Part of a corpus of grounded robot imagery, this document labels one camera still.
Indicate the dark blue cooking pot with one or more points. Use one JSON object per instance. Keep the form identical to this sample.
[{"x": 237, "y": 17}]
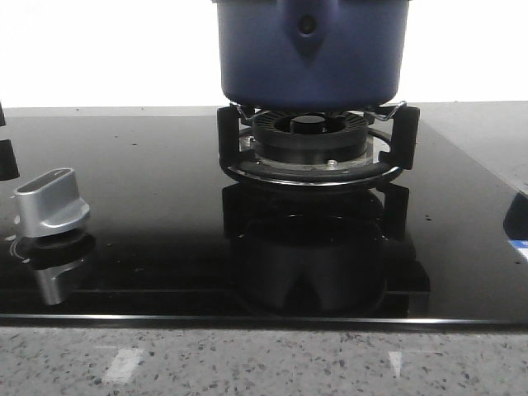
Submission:
[{"x": 311, "y": 55}]

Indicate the black pot support grate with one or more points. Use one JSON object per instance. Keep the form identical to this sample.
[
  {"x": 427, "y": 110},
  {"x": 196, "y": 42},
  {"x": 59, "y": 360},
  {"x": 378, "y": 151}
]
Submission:
[{"x": 400, "y": 121}]

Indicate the round gas burner head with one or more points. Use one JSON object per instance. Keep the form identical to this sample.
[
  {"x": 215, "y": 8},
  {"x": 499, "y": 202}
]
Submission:
[{"x": 308, "y": 149}]

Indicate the black glass gas stove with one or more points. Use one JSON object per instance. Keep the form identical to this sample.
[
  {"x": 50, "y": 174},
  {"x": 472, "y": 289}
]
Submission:
[{"x": 172, "y": 242}]

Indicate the silver stove control knob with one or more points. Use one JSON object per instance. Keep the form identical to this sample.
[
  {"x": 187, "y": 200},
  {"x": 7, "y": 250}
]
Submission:
[{"x": 50, "y": 204}]

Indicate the blue sticker label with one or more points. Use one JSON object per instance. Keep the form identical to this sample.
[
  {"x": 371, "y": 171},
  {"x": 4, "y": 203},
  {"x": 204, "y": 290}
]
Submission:
[{"x": 521, "y": 246}]

